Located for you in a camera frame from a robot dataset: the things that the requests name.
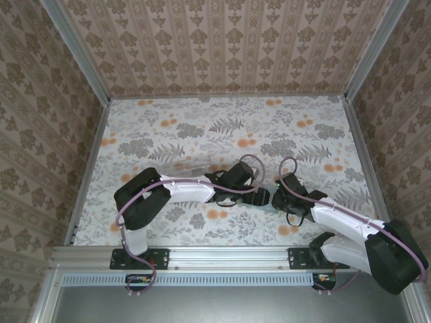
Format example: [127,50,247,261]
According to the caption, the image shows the green card holder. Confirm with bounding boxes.
[235,183,282,213]

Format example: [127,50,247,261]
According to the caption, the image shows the clear plastic box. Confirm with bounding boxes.
[149,153,213,176]

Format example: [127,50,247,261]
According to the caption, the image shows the small controller board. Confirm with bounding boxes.
[312,272,338,291]
[125,273,158,293]

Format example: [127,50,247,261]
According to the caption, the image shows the grey metal panel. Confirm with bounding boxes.
[50,285,413,323]

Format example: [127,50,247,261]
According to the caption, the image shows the thin black cable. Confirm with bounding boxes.
[215,194,238,207]
[285,210,306,227]

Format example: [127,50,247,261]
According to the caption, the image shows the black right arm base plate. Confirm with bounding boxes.
[288,247,351,270]

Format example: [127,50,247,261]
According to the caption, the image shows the aluminium mounting rail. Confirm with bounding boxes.
[48,244,413,273]

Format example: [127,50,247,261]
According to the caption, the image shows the aluminium side rail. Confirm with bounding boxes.
[343,96,395,238]
[69,99,112,246]

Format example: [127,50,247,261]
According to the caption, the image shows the white slotted cable duct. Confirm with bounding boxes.
[61,273,316,287]

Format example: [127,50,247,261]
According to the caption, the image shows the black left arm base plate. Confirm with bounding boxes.
[110,247,170,271]

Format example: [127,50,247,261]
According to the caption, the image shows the aluminium frame post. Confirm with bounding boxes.
[403,291,431,323]
[28,265,65,323]

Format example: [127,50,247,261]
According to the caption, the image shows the aluminium corner post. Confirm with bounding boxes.
[343,0,411,102]
[42,0,112,104]

